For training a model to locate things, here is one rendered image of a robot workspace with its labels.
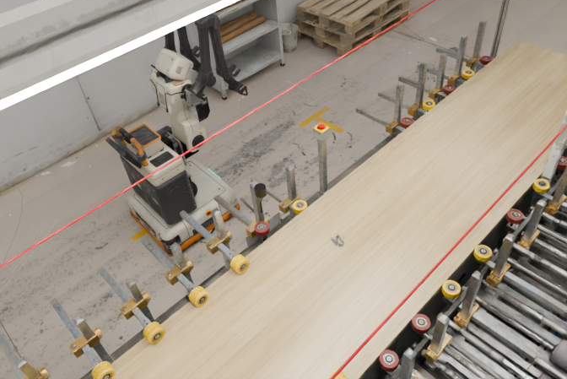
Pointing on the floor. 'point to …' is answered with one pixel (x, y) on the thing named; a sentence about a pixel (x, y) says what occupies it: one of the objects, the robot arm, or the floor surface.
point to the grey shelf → (256, 56)
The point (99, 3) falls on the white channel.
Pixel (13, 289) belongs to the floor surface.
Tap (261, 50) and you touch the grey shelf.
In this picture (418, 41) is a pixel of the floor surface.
